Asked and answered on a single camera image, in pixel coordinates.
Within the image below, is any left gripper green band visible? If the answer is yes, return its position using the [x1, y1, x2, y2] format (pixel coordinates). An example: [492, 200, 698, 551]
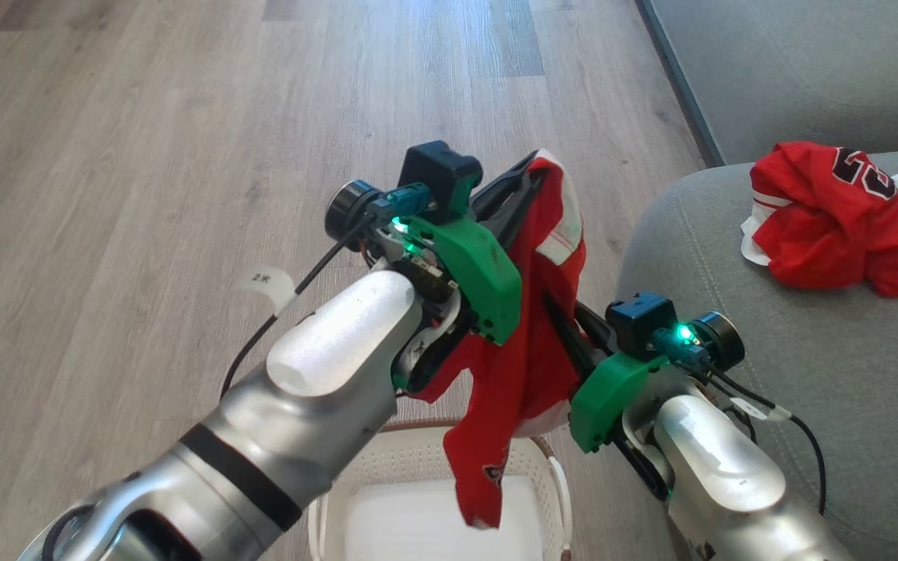
[324, 152, 550, 394]

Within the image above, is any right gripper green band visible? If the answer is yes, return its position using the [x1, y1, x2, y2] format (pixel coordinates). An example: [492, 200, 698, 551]
[545, 296, 746, 501]

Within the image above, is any red garment with white stripes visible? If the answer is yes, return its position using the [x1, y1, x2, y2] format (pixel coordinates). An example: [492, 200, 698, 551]
[410, 149, 588, 531]

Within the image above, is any red jersey with black number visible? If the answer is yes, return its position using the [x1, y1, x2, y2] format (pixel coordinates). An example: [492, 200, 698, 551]
[741, 140, 898, 298]

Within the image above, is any grey fabric sofa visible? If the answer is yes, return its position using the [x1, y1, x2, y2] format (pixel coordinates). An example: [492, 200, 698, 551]
[617, 0, 898, 561]

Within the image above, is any white laundry basket brown rim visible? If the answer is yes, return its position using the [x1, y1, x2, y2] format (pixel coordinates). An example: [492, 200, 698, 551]
[307, 421, 575, 561]

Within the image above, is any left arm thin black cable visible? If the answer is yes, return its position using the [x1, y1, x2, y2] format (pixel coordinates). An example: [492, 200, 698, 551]
[219, 214, 376, 400]

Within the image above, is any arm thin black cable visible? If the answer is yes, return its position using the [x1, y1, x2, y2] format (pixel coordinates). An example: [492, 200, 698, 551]
[708, 366, 829, 517]
[219, 214, 376, 400]

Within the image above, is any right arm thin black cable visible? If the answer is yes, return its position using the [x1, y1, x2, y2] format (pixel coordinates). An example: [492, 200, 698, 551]
[708, 366, 829, 517]

